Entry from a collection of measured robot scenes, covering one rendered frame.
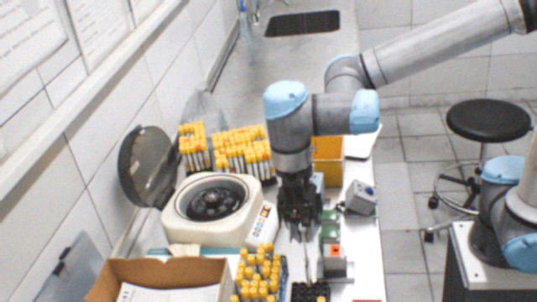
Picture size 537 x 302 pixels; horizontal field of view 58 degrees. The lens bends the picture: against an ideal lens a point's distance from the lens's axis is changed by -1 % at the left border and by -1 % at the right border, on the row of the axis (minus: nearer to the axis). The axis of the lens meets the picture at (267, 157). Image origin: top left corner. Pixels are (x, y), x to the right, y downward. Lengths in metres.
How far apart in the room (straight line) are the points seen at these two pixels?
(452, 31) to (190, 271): 0.72
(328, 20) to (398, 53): 2.12
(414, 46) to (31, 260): 0.82
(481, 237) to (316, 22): 2.07
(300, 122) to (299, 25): 2.24
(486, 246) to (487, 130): 1.04
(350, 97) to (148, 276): 0.63
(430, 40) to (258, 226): 0.64
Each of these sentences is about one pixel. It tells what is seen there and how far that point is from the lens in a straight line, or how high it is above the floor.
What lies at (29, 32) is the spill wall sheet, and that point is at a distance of 1.10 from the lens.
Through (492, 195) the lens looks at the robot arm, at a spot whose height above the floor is 1.09.
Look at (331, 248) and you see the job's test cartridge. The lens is 1.15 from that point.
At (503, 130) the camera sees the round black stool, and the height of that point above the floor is 0.65.
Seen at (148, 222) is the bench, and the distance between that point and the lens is 1.47.
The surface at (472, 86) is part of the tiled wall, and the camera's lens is 3.71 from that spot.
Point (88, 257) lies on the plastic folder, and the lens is 1.17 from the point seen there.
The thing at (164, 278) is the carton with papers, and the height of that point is 0.96.
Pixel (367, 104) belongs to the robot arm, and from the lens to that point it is 0.81.
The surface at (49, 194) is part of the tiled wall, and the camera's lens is 1.10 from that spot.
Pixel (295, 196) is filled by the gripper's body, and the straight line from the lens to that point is 0.91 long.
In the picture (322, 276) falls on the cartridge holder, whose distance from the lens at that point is 1.18.
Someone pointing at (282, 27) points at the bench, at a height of 0.80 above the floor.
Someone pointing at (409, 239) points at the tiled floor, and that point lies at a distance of 2.56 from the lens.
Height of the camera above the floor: 1.75
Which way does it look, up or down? 33 degrees down
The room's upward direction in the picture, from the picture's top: 9 degrees counter-clockwise
